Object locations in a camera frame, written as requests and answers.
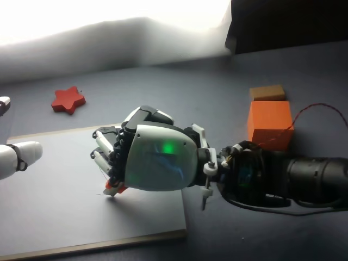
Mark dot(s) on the tan wooden block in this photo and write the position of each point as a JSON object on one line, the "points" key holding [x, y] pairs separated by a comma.
{"points": [[267, 92]]}

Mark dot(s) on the orange block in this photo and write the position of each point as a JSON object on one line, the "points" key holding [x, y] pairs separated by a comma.
{"points": [[269, 122]]}

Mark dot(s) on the black backdrop panel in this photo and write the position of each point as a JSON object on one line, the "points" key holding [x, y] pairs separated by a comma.
{"points": [[293, 21]]}

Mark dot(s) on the orange black utility knife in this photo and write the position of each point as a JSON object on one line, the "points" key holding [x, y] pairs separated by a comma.
{"points": [[119, 188]]}

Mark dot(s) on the white backdrop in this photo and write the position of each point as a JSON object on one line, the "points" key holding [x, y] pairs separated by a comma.
{"points": [[108, 40]]}

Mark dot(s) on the white paper pad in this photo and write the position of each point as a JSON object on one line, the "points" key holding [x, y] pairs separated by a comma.
{"points": [[68, 212]]}

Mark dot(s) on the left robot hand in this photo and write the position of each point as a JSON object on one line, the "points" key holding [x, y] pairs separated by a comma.
{"points": [[16, 157]]}

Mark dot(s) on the grey table cloth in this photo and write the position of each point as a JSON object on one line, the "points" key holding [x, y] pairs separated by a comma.
{"points": [[272, 239]]}

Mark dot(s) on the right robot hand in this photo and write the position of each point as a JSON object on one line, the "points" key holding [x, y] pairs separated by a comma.
{"points": [[160, 163]]}

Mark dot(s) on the red star block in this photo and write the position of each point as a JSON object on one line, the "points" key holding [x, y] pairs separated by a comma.
{"points": [[68, 100]]}

